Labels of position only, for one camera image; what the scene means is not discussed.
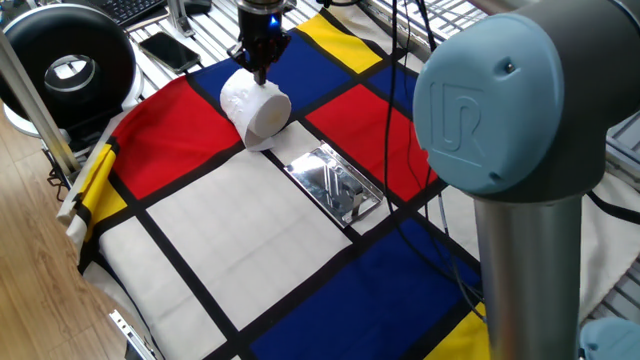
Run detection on white toilet paper roll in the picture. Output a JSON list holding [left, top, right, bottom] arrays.
[[219, 68, 293, 153]]

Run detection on black computer mouse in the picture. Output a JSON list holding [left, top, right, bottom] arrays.
[[183, 0, 214, 16]]

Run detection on black keyboard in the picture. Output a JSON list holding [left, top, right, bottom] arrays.
[[92, 0, 169, 29]]

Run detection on metal drawer slide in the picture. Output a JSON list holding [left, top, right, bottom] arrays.
[[108, 308, 159, 360]]

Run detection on metal rectangular tray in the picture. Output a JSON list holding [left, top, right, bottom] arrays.
[[283, 141, 385, 229]]

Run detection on black cables under fan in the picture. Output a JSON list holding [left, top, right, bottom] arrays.
[[42, 134, 74, 201]]

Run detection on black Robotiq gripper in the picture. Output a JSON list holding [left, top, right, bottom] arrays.
[[226, 1, 292, 87]]

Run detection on black ring shaped fan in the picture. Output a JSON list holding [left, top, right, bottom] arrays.
[[0, 3, 146, 141]]

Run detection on black cable with silver connector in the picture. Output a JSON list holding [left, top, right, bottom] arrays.
[[429, 164, 490, 326]]

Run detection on aluminium frame post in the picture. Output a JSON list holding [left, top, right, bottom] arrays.
[[0, 29, 81, 176]]

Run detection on metal angle bracket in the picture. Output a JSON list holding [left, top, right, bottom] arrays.
[[166, 0, 196, 39]]

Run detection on Mondrian pattern colour block tablecloth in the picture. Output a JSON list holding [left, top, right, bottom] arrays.
[[54, 0, 640, 360]]

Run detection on black smartphone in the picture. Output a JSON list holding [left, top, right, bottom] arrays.
[[138, 31, 202, 76]]

